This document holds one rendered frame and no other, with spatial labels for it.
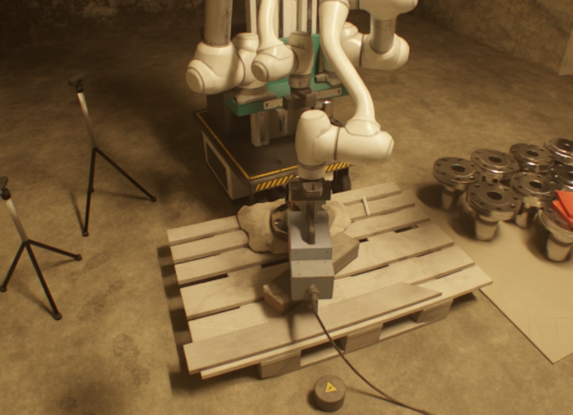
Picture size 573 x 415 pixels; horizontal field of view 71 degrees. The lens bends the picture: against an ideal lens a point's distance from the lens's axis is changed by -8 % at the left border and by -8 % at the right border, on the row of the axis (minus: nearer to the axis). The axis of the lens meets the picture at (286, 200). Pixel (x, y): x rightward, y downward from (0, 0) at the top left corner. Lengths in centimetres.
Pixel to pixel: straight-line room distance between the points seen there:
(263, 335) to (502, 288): 111
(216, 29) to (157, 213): 112
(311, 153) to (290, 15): 103
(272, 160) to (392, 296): 90
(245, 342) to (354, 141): 76
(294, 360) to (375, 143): 80
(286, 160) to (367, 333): 95
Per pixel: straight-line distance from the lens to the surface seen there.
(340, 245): 178
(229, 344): 153
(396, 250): 193
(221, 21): 169
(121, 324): 190
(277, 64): 153
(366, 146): 126
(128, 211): 249
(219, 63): 172
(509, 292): 211
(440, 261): 193
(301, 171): 134
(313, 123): 126
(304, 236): 147
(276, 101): 198
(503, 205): 219
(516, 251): 235
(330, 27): 146
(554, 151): 287
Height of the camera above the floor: 139
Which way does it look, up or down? 35 degrees down
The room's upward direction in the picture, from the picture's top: straight up
